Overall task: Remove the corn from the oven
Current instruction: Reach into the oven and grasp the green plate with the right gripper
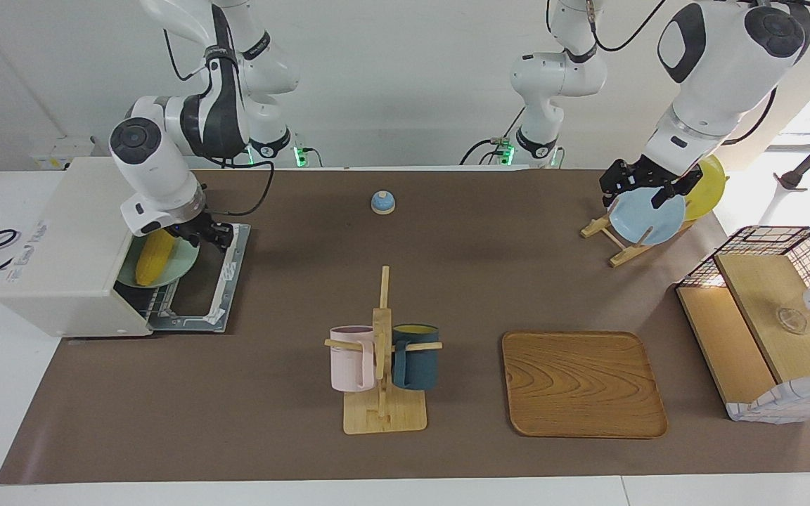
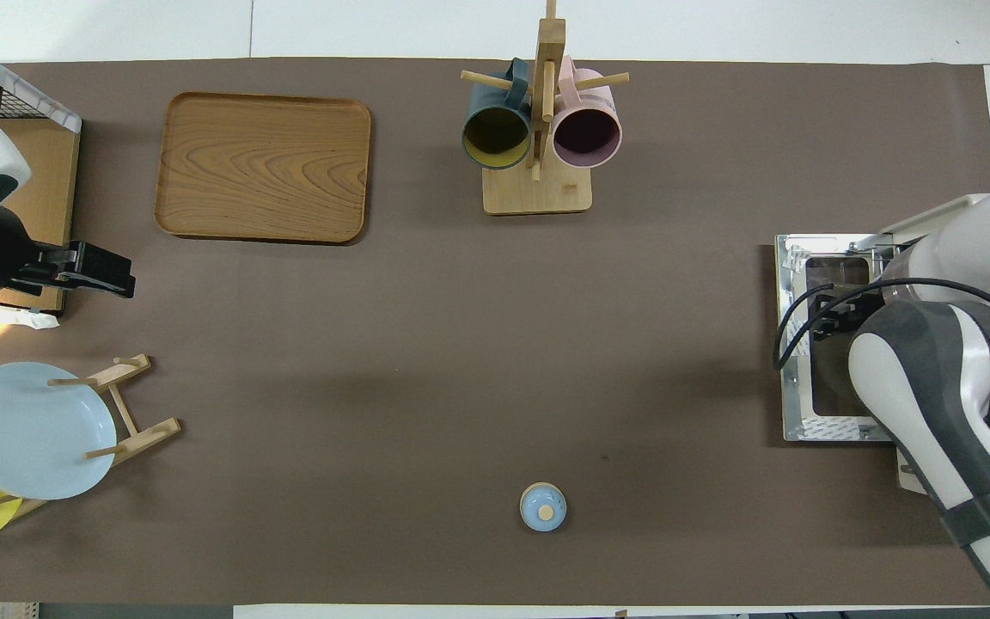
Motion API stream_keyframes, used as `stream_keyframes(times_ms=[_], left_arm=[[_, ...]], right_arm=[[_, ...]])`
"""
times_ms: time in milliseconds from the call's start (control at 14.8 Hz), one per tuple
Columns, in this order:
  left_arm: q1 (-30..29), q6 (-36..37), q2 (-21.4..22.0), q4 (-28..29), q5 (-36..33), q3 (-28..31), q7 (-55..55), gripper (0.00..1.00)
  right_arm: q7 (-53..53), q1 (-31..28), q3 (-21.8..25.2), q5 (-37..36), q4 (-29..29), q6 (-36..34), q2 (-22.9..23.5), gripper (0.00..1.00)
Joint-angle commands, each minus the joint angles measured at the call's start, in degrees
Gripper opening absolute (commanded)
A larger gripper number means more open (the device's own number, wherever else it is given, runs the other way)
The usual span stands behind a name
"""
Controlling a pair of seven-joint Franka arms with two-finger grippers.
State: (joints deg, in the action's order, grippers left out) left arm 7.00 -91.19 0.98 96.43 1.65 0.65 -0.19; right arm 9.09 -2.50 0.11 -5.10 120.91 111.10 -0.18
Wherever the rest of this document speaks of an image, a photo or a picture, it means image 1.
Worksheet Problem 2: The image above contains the yellow corn cob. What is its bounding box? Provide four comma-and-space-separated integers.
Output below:
135, 228, 181, 287

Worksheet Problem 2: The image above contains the white wall power strip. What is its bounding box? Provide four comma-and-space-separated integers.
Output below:
30, 135, 97, 171

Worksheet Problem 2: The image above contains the light blue plate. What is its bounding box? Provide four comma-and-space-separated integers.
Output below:
608, 186, 688, 247

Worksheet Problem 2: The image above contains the wooden plate rack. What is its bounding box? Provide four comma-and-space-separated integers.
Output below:
580, 202, 695, 268

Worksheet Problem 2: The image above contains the wire basket wooden shelf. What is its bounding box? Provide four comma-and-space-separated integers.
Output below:
675, 226, 810, 424

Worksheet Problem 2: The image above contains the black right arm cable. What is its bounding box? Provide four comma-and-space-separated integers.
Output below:
162, 28, 276, 218

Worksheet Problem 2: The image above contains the white toaster oven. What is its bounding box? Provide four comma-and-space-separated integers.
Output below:
0, 156, 252, 339

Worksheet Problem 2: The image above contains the small clear glass dish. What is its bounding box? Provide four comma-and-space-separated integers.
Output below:
773, 306, 809, 335

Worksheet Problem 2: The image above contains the pink mug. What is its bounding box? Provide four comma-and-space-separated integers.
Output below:
328, 325, 377, 393

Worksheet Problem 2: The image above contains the dark blue mug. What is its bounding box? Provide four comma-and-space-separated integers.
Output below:
390, 323, 441, 392

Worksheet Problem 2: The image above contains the black arm base cable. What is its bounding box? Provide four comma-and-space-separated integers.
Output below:
457, 105, 527, 167

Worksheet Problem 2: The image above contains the yellow plate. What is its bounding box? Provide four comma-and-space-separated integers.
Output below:
682, 154, 728, 223

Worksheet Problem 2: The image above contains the brown table mat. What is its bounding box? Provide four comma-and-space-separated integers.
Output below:
0, 168, 810, 486

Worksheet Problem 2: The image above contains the wooden mug tree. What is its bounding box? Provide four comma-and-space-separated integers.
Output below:
324, 265, 444, 436

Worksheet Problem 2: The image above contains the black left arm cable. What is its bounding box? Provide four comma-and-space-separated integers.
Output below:
586, 0, 810, 150

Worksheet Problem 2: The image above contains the metal oven wire rack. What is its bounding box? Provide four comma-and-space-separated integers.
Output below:
115, 280, 175, 318

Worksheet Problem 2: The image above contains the light green plate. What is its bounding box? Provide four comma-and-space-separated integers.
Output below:
116, 235, 201, 290

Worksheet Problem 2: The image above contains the wooden serving tray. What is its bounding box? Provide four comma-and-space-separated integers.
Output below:
501, 330, 669, 440

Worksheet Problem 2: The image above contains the glass oven door with handle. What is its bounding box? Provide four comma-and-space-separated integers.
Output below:
148, 223, 252, 334

